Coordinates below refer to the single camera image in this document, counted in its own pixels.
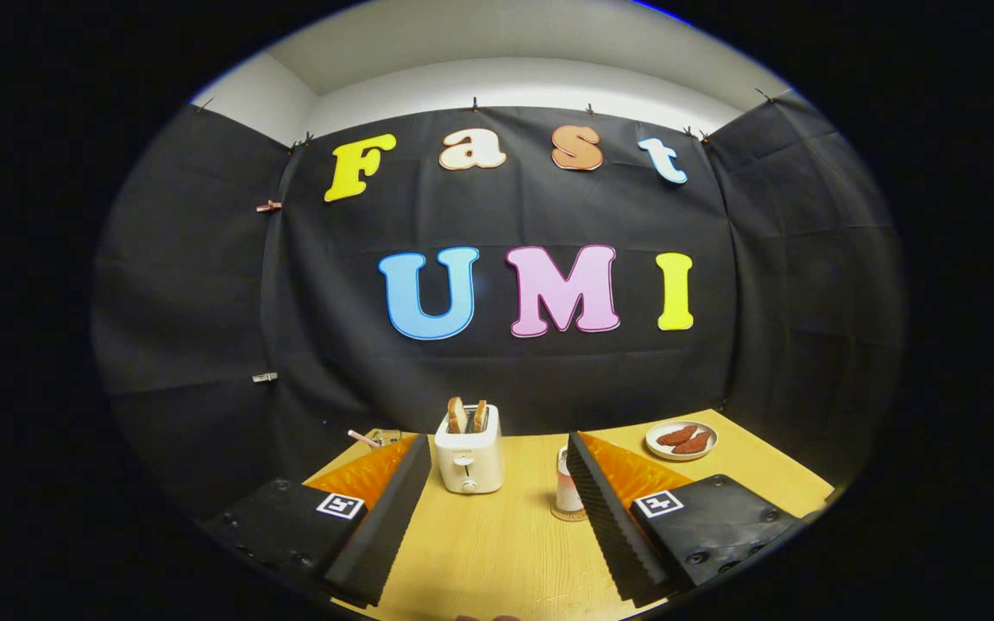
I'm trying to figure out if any wooden table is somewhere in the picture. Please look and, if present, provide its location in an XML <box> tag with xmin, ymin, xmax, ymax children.
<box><xmin>303</xmin><ymin>409</ymin><xmax>834</xmax><ymax>621</ymax></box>

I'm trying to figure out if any small white plate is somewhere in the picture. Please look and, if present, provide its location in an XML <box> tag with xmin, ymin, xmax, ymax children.
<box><xmin>645</xmin><ymin>420</ymin><xmax>719</xmax><ymax>462</ymax></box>

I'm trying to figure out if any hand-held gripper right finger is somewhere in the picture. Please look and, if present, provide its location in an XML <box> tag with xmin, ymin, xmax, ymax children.
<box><xmin>566</xmin><ymin>431</ymin><xmax>808</xmax><ymax>605</ymax></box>

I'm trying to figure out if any clear juice bottle red label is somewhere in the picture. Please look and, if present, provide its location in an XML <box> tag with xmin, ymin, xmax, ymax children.
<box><xmin>555</xmin><ymin>446</ymin><xmax>586</xmax><ymax>511</ymax></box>

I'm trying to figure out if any black backdrop cloth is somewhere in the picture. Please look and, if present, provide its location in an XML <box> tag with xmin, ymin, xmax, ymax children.
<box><xmin>91</xmin><ymin>91</ymin><xmax>908</xmax><ymax>518</ymax></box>

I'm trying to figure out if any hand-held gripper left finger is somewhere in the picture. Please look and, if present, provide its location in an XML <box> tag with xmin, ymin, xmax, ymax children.
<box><xmin>204</xmin><ymin>433</ymin><xmax>433</xmax><ymax>609</ymax></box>

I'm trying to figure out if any white toaster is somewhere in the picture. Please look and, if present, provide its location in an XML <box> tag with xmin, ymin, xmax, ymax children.
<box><xmin>434</xmin><ymin>404</ymin><xmax>506</xmax><ymax>495</ymax></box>

